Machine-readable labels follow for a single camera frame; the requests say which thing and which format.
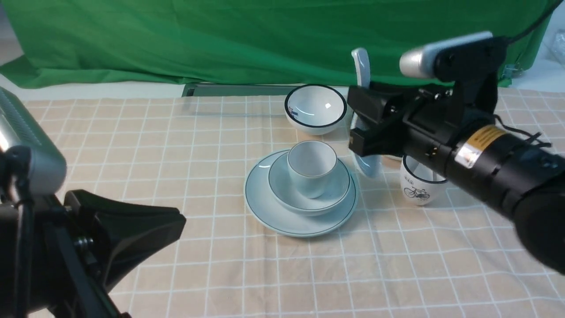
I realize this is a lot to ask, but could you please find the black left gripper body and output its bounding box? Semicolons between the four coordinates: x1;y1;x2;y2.
64;189;186;291

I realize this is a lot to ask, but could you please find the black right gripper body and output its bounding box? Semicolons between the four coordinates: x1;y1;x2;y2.
402;84;500;173

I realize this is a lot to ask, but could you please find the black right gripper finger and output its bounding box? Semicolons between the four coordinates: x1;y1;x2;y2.
347;84;398;157

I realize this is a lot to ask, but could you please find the plain pale blue spoon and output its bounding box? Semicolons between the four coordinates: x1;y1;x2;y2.
350;48;381;179

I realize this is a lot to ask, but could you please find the pale blue cup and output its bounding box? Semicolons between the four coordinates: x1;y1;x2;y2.
287;140;337;199

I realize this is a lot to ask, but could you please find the pale blue bowl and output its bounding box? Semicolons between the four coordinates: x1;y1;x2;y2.
267;152;351;216

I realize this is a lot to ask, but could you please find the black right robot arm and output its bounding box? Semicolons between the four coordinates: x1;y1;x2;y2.
347;84;564;274

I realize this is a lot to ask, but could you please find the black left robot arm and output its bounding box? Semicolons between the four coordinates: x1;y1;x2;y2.
1;146;186;318

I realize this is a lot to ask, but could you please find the white cup bicycle print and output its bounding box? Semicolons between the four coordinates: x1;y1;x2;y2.
399;155;449;206

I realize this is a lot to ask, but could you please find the white bowl black rim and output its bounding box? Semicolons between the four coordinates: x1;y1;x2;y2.
284;84;348;136

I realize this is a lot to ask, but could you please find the metal clamp on backdrop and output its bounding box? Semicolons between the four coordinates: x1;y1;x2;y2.
501;64;524;80

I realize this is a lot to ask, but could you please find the beige checkered tablecloth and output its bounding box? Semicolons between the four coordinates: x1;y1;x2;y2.
24;96;565;318

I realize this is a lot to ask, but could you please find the pale blue flat plate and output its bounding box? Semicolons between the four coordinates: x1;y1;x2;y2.
243;149;360;238

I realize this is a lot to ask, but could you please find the green backdrop cloth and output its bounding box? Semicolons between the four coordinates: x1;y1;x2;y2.
1;0;554;89

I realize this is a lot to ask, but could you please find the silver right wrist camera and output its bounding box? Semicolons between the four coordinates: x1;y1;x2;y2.
399;31;510;82

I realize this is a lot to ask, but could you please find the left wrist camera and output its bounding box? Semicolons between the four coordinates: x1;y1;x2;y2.
0;88;67;196

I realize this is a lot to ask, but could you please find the dark metal rail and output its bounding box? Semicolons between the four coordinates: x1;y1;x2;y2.
181;83;297;97

